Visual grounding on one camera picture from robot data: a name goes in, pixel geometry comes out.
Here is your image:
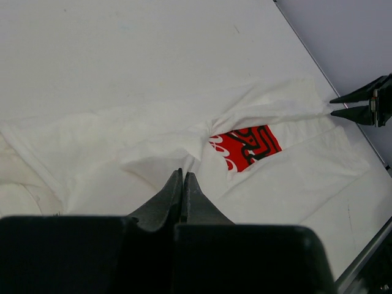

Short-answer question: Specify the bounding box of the front aluminium rail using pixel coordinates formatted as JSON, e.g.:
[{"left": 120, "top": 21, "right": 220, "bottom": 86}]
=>
[{"left": 335, "top": 219, "right": 391, "bottom": 293}]

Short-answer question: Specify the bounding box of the aluminium rail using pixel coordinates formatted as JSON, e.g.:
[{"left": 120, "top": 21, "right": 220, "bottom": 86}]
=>
[
  {"left": 272, "top": 0, "right": 392, "bottom": 178},
  {"left": 335, "top": 219, "right": 391, "bottom": 293}
]

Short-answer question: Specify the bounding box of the white printed t-shirt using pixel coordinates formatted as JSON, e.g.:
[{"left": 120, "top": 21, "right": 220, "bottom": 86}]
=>
[{"left": 1, "top": 79, "right": 369, "bottom": 224}]

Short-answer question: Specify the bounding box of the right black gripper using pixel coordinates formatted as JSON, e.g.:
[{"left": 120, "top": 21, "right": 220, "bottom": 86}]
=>
[{"left": 330, "top": 74, "right": 391, "bottom": 127}]

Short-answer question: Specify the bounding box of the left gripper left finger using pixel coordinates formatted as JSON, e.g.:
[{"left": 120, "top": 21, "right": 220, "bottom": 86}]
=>
[{"left": 1, "top": 170, "right": 183, "bottom": 293}]

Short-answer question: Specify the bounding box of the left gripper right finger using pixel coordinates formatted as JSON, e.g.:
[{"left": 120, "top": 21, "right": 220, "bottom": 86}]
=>
[{"left": 174, "top": 173, "right": 337, "bottom": 293}]

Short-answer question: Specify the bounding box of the right side aluminium rail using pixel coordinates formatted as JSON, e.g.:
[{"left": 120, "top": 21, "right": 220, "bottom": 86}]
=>
[{"left": 272, "top": 0, "right": 392, "bottom": 178}]

